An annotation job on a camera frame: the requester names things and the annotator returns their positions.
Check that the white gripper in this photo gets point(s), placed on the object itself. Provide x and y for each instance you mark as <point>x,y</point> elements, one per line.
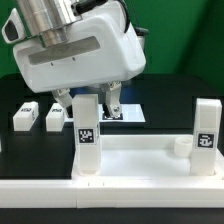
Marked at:
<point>76,44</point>

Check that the white desk tabletop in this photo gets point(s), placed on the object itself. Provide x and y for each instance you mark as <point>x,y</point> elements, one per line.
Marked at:
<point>145,157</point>

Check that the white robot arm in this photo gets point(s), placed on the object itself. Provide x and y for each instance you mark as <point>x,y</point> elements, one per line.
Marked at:
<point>16,29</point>

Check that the fiducial marker sheet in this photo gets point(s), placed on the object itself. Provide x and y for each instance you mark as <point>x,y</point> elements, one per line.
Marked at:
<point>131,113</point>

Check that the white L-shaped wall fence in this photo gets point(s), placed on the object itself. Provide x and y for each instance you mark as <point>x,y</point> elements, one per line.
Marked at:
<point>112,194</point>

